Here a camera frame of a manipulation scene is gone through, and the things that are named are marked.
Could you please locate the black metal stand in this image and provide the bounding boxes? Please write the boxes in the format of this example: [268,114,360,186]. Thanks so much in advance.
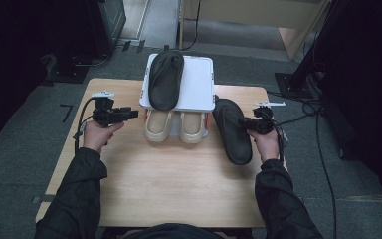
[275,0,344,99]

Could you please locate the person's torso dark clothing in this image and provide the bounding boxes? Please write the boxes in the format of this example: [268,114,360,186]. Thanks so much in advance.
[102,222,257,239]

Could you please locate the looped black floor cable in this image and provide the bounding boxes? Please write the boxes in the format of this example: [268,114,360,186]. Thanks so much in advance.
[267,89,324,127]

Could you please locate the black flip-flop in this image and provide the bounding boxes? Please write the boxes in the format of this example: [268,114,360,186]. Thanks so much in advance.
[212,98,254,166]
[148,50,185,112]

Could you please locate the black stand base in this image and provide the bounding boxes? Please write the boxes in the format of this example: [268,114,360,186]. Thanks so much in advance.
[46,54,93,84]

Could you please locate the person's right hand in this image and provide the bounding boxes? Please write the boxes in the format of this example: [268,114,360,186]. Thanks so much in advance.
[248,128,280,163]

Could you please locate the black floor tape mark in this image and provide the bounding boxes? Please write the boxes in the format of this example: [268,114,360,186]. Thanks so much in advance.
[59,104,75,123]

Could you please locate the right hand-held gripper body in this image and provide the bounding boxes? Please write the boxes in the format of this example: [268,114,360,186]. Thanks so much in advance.
[249,101,287,135]

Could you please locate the grey tape strip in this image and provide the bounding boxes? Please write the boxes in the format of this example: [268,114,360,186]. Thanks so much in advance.
[31,194,53,204]

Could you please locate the person's left hand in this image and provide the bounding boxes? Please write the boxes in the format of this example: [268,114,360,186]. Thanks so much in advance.
[83,119,124,154]

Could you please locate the cream clog shoe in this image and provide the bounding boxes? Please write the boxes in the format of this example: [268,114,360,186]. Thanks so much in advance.
[178,111,208,144]
[143,109,174,143]

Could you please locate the black hanging cable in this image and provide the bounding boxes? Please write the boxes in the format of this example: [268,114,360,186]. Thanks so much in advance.
[180,0,202,52]

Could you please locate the light wooden cabinet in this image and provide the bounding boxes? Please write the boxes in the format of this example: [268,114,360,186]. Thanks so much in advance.
[178,0,332,61]

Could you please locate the dark cabinet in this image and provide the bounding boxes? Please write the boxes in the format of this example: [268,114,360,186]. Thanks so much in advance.
[86,0,127,59]

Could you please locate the long black floor cable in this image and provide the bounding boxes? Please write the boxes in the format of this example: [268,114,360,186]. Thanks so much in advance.
[313,106,339,239]

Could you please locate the left hand-held gripper cable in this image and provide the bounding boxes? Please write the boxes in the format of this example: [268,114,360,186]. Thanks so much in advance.
[74,97,97,155]

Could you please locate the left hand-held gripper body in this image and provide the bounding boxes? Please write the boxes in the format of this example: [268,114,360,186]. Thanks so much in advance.
[91,90,122,128]

